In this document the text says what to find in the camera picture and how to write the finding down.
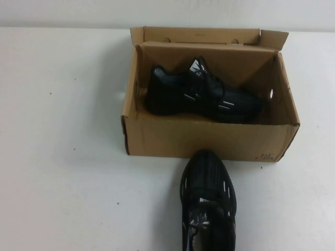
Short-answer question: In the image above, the black knit sneaker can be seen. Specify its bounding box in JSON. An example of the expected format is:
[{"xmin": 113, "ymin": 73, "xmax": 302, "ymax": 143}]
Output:
[
  {"xmin": 179, "ymin": 149, "xmax": 239, "ymax": 251},
  {"xmin": 143, "ymin": 56, "xmax": 265, "ymax": 124}
]

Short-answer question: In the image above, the brown cardboard shoe box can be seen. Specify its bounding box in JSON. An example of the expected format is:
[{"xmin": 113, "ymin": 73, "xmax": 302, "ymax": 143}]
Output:
[{"xmin": 120, "ymin": 25, "xmax": 301, "ymax": 163}]

